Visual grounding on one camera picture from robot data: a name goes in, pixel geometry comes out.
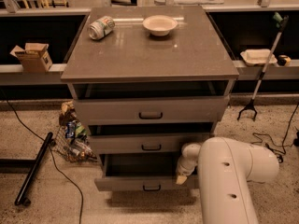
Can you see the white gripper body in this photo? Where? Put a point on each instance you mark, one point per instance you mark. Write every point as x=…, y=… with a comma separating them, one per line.
x=184, y=169

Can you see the grey drawer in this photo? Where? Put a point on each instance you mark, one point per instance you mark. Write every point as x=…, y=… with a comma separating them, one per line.
x=144, y=143
x=155, y=110
x=142, y=171

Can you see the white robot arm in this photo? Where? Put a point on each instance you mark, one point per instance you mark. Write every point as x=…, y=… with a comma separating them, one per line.
x=225, y=167

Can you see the grey drawer cabinet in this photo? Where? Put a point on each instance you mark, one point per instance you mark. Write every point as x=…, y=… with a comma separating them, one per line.
x=131, y=63

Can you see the open cardboard box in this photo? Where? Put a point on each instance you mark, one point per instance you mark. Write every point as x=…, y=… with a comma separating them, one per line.
x=34, y=58

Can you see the white takeout container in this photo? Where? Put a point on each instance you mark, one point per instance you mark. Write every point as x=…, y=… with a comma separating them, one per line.
x=253, y=57

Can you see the white paper bowl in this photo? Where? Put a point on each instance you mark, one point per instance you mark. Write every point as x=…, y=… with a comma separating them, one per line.
x=159, y=25

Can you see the yellow tape measure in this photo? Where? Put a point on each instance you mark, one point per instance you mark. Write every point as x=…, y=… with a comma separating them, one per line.
x=284, y=60

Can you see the crushed green soda can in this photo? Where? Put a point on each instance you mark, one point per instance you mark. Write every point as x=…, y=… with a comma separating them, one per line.
x=101, y=28

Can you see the black metal tube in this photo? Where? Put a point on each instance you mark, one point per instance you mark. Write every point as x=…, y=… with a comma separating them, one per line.
x=22, y=198

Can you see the reacher grabber tool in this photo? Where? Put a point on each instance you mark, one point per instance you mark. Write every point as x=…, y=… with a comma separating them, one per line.
x=281, y=25

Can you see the wire basket with trash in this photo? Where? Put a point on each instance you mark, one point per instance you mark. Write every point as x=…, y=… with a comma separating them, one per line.
x=71, y=140

